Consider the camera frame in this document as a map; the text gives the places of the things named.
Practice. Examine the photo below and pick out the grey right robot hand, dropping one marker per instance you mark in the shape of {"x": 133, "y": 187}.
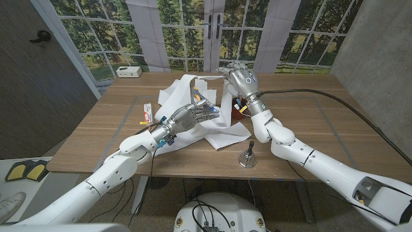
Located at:
{"x": 243, "y": 82}

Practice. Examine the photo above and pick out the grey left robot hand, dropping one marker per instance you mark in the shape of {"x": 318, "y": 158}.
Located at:
{"x": 186, "y": 119}

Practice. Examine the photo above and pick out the grey yellow scissors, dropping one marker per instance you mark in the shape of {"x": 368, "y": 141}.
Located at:
{"x": 195, "y": 93}

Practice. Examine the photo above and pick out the white receipt paper strip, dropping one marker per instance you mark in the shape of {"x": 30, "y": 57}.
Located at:
{"x": 222, "y": 132}

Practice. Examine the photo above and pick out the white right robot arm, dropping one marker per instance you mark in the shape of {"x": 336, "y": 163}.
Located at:
{"x": 328, "y": 170}

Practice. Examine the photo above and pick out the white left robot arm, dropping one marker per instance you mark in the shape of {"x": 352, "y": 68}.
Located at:
{"x": 96, "y": 180}

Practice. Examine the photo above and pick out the red cup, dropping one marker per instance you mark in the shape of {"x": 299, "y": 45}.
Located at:
{"x": 237, "y": 112}

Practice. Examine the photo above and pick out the white red toothpaste tube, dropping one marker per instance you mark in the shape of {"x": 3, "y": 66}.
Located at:
{"x": 147, "y": 112}

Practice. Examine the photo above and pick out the white power strip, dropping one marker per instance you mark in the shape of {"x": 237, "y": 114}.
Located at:
{"x": 128, "y": 71}

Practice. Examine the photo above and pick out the printed forest window backdrop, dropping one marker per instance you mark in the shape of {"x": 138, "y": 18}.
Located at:
{"x": 180, "y": 38}

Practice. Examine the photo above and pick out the white table leg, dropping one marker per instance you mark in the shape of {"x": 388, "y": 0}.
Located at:
{"x": 140, "y": 196}
{"x": 305, "y": 203}

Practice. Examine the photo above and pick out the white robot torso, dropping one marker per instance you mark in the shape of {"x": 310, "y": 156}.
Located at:
{"x": 225, "y": 209}

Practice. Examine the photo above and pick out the white sneaker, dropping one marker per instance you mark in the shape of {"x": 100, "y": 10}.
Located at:
{"x": 11, "y": 204}

